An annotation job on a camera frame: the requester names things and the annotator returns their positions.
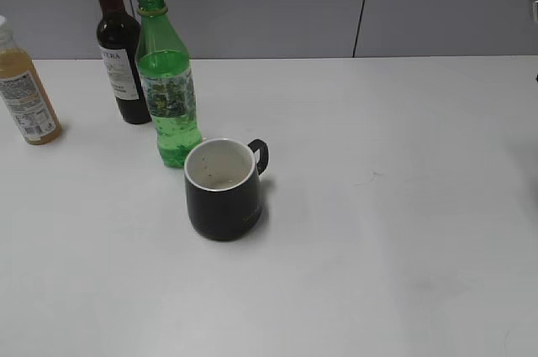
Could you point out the black ceramic mug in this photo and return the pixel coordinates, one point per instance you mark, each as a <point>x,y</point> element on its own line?
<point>222,186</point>

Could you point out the green sprite bottle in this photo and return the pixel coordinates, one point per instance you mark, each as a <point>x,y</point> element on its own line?
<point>166,76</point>

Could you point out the dark red wine bottle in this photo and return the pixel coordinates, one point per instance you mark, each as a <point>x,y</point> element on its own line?
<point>118,37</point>

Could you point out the orange juice bottle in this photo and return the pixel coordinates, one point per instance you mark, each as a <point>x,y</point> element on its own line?
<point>23,93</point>

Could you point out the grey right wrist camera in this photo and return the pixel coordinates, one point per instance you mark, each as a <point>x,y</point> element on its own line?
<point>534,11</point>

